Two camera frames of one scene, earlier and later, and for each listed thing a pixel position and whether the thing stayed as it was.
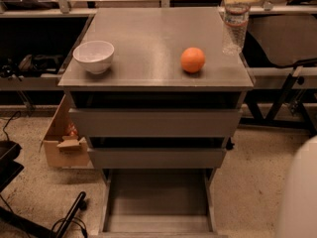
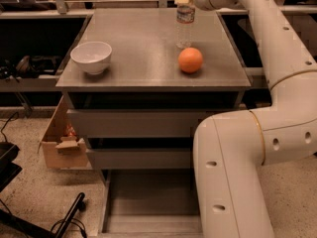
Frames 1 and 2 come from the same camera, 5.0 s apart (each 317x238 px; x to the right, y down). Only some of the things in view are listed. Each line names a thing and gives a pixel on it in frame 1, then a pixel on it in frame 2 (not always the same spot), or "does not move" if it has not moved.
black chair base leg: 80,204 does not move
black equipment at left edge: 9,167 does not move
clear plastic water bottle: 235,26 → 185,16
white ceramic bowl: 95,56 does not move
